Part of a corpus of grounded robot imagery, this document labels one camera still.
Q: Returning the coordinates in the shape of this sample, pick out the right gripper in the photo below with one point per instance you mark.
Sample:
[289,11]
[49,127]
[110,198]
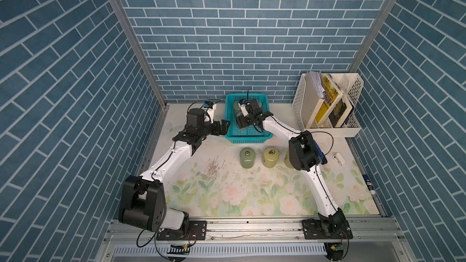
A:
[241,121]

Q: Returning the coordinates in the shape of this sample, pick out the yellow green tea canister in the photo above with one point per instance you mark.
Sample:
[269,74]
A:
[247,158]

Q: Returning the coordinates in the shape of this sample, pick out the floral table mat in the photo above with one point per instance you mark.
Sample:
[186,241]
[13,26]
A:
[213,184]

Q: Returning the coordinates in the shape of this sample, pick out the olive green tea canister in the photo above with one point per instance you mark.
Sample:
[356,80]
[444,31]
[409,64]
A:
[270,157]

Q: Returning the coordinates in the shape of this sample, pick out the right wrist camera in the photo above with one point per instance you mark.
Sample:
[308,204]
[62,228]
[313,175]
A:
[243,109]

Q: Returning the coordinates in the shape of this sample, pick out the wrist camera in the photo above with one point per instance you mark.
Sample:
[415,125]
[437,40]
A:
[210,106]
[243,109]

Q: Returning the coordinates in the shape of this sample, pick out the white fabric butterfly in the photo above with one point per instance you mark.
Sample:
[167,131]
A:
[171,129]

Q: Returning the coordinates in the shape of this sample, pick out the white perforated file holder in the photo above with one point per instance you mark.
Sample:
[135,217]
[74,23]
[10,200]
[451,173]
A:
[349,83]

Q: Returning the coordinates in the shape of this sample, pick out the grey tea canister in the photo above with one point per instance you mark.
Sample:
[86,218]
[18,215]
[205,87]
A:
[237,108]

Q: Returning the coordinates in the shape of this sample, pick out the beige pressure file folder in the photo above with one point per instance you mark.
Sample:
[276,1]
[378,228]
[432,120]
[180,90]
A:
[313,98]

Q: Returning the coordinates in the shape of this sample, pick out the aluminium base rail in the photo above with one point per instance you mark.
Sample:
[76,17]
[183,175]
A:
[268,239]

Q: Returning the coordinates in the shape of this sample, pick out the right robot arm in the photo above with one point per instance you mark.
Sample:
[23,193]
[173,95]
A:
[305,156]

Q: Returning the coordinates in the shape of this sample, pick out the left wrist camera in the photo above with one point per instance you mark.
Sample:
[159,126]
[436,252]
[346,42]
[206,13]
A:
[210,106]

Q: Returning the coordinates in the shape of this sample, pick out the yellow book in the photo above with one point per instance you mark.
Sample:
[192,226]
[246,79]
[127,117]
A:
[332,95]

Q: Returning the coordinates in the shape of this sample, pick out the white small device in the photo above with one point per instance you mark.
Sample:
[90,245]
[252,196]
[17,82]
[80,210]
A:
[338,157]

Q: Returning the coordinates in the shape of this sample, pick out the teal plastic basket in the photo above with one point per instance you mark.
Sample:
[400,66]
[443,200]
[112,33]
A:
[235,134]

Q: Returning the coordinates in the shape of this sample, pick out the aluminium corner post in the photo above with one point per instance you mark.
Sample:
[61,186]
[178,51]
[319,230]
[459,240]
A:
[374,29]
[136,47]

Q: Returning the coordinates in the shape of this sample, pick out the black book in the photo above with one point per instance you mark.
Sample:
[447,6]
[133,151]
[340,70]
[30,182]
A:
[341,111]

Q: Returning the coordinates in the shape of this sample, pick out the right aluminium corner post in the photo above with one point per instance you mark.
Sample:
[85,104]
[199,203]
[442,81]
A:
[374,29]

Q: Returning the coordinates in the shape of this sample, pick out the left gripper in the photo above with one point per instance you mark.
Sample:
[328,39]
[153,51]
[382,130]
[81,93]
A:
[223,129]

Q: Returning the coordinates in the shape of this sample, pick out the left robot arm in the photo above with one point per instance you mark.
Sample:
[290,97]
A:
[143,202]

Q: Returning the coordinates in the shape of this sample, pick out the light olive tea canister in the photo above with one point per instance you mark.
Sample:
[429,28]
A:
[287,160]

